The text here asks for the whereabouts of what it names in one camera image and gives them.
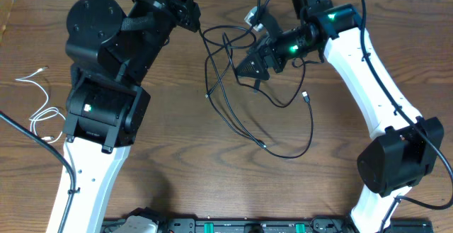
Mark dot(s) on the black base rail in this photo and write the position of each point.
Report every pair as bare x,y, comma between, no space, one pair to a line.
147,220

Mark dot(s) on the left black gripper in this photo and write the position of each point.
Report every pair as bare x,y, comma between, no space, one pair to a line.
185,10

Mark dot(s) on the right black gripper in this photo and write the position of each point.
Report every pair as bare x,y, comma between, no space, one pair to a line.
267,57

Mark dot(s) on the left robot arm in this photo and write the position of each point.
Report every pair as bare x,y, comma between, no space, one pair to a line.
111,52

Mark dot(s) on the wooden board at edge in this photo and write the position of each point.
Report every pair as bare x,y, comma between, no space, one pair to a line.
6,8

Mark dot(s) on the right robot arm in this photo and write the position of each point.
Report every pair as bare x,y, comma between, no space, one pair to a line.
404,145

